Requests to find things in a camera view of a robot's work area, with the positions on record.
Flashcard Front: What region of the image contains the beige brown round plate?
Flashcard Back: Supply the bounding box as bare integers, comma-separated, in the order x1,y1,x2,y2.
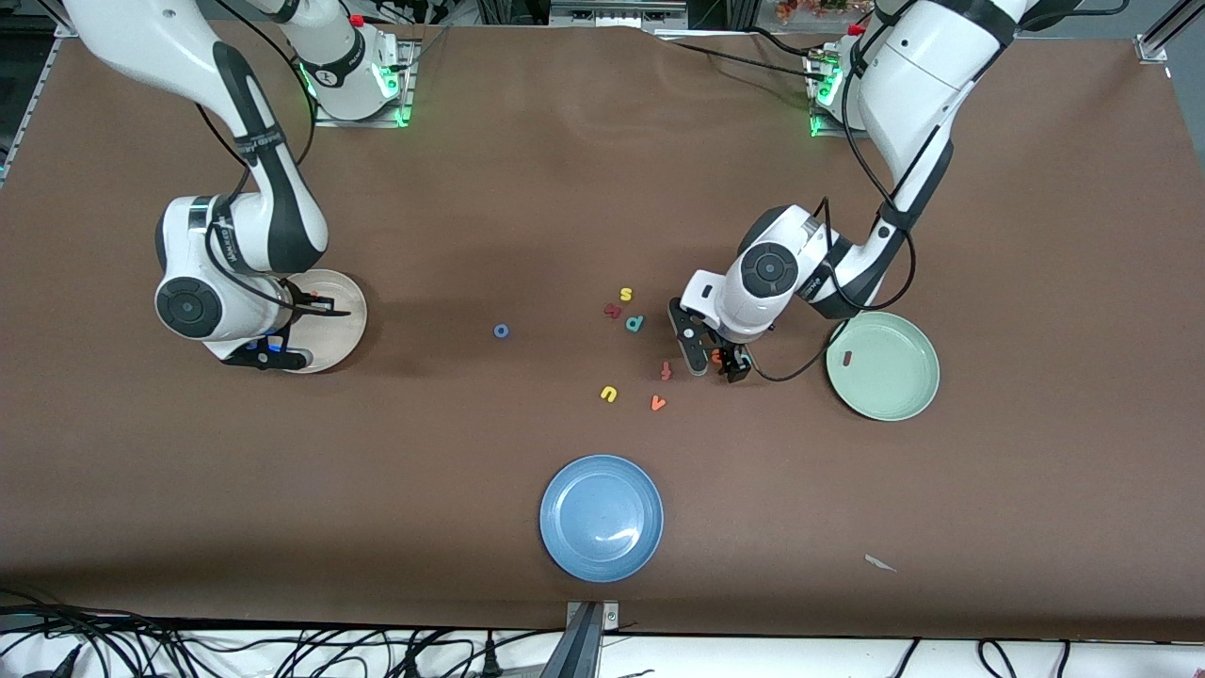
282,269,368,375

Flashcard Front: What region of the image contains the pale green round plate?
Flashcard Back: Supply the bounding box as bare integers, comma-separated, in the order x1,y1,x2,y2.
826,312,940,422

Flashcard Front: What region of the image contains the blue round plate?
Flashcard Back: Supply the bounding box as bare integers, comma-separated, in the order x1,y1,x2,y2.
539,455,665,583

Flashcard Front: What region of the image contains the brown table cover sheet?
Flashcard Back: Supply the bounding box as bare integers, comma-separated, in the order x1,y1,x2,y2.
0,17,1205,641

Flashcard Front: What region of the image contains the orange flower decoration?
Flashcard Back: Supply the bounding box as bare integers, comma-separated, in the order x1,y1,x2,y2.
777,0,872,22

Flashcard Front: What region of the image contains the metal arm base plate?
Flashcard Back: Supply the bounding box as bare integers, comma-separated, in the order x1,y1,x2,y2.
808,52,876,140
313,38,417,128

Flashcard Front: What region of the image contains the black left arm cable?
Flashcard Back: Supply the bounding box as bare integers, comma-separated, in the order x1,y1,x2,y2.
748,0,919,384

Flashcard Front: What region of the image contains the black cable to base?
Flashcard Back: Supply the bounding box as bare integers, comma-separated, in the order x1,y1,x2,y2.
659,26,829,86

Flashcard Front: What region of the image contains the metal table edge bracket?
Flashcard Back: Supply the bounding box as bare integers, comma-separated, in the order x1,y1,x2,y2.
541,601,620,678

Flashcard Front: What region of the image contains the aluminium frame bar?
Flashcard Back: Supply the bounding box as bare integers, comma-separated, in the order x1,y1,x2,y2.
1134,0,1205,65
0,24,76,185

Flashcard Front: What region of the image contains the grey metal rail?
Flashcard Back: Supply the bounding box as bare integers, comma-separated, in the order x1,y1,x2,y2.
551,0,688,29

